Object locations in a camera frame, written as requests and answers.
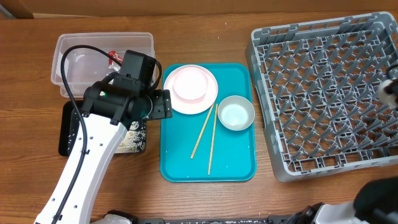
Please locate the grey dishwasher rack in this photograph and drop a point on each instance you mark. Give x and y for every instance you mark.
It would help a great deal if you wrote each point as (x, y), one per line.
(317, 85)

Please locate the teal plastic tray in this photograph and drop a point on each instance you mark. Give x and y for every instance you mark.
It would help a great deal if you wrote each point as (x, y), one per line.
(234, 154)

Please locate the pile of rice grains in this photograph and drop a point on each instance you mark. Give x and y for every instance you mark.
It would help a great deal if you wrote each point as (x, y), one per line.
(135, 138)

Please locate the black plastic tray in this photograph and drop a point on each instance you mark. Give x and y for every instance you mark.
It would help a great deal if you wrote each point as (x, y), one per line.
(136, 140)

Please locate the grey bowl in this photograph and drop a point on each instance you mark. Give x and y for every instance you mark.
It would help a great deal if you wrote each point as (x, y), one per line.
(236, 113)

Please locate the red snack wrapper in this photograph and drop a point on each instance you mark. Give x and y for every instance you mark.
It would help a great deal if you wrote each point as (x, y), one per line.
(116, 59)

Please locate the left wooden chopstick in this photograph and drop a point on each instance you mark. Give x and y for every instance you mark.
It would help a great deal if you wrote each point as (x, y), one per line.
(201, 132)

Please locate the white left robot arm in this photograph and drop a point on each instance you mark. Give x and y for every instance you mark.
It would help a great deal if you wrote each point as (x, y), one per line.
(105, 118)

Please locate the right wooden chopstick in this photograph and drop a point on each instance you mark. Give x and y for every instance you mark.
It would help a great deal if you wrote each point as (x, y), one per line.
(213, 140)

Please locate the small white cup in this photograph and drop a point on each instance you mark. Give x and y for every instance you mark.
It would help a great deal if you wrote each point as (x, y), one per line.
(387, 93)

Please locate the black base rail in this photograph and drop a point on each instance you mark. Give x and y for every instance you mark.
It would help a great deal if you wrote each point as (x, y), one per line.
(117, 217)

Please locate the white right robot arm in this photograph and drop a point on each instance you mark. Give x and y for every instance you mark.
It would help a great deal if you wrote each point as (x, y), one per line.
(376, 202)

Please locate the large white plate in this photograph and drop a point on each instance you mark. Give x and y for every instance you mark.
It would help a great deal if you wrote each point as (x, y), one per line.
(194, 106)

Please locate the wooden chopstick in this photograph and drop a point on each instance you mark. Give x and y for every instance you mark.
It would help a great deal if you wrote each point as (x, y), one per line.
(213, 140)
(201, 132)

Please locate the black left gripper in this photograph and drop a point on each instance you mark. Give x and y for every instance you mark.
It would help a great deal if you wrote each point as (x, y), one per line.
(162, 103)

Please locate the small pink plate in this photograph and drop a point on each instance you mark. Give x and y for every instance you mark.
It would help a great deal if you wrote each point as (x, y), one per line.
(190, 83)

